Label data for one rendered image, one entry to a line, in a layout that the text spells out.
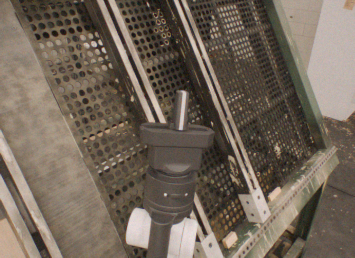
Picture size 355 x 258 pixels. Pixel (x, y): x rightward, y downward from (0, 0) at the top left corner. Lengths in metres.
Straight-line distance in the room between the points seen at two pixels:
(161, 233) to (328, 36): 3.71
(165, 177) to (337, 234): 2.27
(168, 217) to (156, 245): 0.05
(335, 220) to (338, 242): 0.22
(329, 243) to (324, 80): 2.20
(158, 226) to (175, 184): 0.07
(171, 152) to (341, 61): 3.66
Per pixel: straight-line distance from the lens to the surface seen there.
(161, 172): 0.50
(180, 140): 0.47
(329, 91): 4.19
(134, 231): 0.56
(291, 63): 1.73
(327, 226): 2.71
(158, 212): 0.51
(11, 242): 0.84
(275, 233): 1.38
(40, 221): 0.79
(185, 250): 0.55
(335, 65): 4.08
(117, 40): 0.95
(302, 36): 5.68
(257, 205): 1.24
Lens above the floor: 1.84
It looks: 30 degrees down
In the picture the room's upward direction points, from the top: straight up
